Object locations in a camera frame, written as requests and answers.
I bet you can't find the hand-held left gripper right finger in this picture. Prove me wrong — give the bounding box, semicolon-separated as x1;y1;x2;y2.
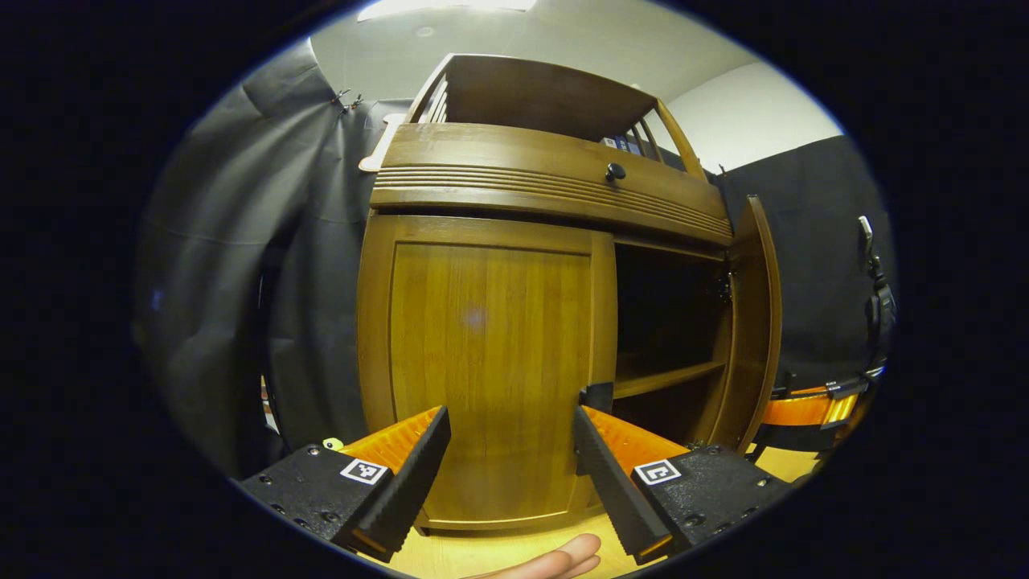
572;405;798;566

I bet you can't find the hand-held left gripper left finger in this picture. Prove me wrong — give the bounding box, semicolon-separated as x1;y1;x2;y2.
232;406;452;564

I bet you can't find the wooden cabinet door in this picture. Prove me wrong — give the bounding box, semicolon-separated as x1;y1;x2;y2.
707;195;783;455
356;213;618;532

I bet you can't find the wooden double-door shoe cabinet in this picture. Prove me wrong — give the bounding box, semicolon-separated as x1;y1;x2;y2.
356;53;736;533

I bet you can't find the black backdrop cloth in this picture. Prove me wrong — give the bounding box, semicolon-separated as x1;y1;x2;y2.
133;36;897;483

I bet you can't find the wooden drawer with black knob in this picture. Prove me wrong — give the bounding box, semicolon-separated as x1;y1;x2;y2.
370;122;734;246

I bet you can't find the ceiling light panel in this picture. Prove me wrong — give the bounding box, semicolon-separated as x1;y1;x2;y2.
358;0;538;21

